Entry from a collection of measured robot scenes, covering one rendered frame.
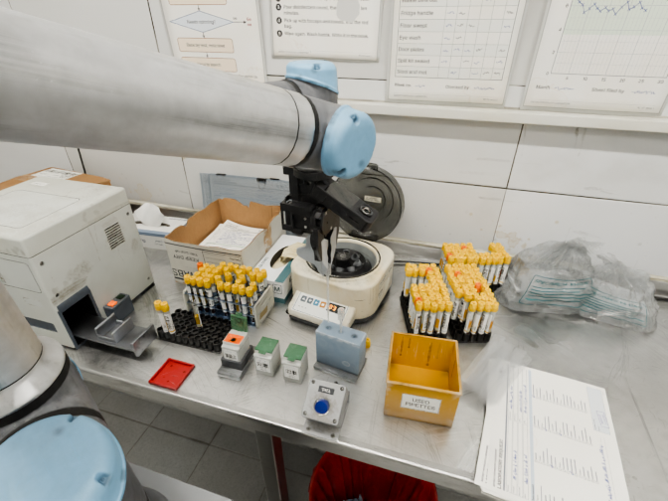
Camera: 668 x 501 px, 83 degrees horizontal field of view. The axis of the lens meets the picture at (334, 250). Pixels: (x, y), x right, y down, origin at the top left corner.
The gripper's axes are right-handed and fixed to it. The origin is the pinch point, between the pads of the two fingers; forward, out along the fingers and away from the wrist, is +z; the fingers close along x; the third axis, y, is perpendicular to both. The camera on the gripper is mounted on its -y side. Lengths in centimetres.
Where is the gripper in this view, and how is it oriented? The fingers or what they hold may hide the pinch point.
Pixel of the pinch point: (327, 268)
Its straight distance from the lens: 71.9
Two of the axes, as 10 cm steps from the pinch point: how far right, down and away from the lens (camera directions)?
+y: -9.1, -2.2, 3.5
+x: -4.2, 4.8, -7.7
